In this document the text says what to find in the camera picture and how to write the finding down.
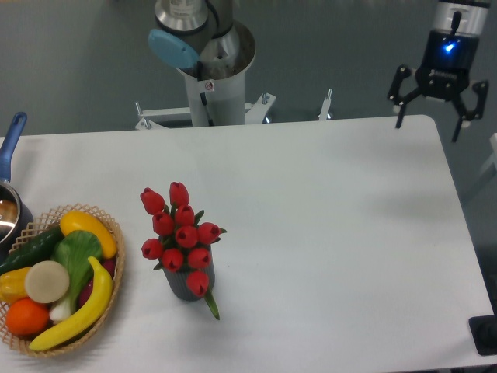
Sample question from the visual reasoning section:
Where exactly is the white frame at right edge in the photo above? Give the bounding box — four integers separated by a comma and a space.
460, 132, 497, 201

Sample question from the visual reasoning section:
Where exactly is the dark grey ribbed vase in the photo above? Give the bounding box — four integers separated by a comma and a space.
160, 246, 216, 302

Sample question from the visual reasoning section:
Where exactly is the green cucumber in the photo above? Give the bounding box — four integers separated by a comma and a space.
1, 226, 64, 275

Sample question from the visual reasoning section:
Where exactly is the orange fruit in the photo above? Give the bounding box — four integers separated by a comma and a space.
5, 298, 49, 336

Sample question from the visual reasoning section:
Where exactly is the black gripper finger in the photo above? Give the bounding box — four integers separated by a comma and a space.
450, 79, 490, 143
387, 64, 426, 130

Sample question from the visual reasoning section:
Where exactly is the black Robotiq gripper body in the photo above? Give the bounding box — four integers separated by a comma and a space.
415, 30, 479, 102

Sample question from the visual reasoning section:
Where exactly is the yellow squash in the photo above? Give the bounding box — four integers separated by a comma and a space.
60, 211, 117, 260

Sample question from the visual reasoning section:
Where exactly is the red tulip bouquet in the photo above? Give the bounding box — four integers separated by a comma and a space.
140, 182, 226, 320

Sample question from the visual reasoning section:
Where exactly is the black device at table edge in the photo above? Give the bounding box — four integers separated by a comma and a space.
468, 315, 496, 356

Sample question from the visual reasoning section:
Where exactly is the blue handled saucepan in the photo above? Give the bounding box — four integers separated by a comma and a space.
1, 112, 33, 263

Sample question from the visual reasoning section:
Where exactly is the dark red vegetable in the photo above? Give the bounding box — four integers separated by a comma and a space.
78, 259, 116, 309

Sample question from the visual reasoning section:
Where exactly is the green bok choy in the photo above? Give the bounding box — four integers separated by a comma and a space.
50, 230, 103, 323

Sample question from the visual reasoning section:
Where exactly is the beige round disc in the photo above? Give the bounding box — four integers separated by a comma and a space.
24, 260, 70, 304

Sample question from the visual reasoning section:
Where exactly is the woven wicker basket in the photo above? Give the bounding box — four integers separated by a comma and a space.
1, 204, 125, 358

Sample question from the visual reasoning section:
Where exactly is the yellow banana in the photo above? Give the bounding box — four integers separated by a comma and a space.
29, 256, 113, 352

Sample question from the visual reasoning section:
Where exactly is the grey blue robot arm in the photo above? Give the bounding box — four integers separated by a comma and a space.
148, 1, 490, 141

